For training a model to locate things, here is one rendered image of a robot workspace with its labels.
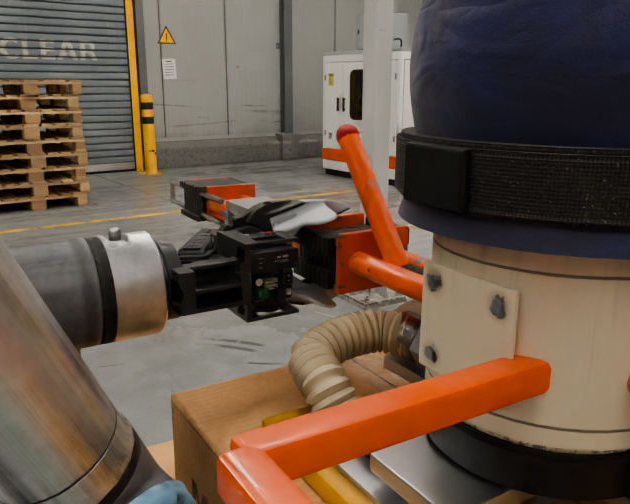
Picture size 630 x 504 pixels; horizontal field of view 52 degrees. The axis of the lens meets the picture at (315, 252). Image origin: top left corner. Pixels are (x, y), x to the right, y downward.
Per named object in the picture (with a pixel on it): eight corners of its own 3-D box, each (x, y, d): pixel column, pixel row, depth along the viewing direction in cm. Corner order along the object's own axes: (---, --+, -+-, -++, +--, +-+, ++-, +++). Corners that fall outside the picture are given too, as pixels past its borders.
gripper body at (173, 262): (305, 314, 59) (179, 340, 53) (263, 289, 66) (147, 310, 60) (305, 233, 57) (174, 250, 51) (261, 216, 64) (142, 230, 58)
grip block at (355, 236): (413, 281, 66) (415, 224, 64) (331, 296, 61) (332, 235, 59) (365, 262, 73) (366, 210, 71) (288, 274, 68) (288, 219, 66)
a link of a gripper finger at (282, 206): (314, 231, 65) (241, 270, 61) (305, 227, 66) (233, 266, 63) (300, 188, 63) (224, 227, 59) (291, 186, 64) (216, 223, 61)
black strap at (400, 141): (844, 207, 39) (859, 140, 38) (603, 255, 27) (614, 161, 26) (543, 166, 58) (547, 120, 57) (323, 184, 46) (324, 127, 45)
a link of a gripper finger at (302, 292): (364, 325, 65) (289, 311, 60) (333, 309, 70) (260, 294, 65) (373, 296, 65) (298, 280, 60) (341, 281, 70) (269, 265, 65)
